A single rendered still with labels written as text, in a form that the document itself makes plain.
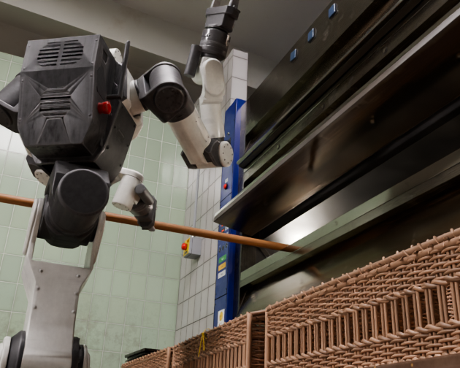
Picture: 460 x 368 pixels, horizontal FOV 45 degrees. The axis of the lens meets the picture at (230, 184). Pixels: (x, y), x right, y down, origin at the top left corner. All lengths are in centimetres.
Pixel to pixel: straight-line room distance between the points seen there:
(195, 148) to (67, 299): 55
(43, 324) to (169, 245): 215
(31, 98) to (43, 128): 9
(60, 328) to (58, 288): 9
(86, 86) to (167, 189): 220
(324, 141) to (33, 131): 91
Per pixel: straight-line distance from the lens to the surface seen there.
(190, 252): 308
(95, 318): 323
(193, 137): 158
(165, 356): 174
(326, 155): 191
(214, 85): 168
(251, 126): 277
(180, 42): 403
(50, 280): 139
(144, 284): 333
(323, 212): 228
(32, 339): 133
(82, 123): 138
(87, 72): 142
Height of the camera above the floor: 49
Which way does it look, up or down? 25 degrees up
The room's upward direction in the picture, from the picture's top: 3 degrees clockwise
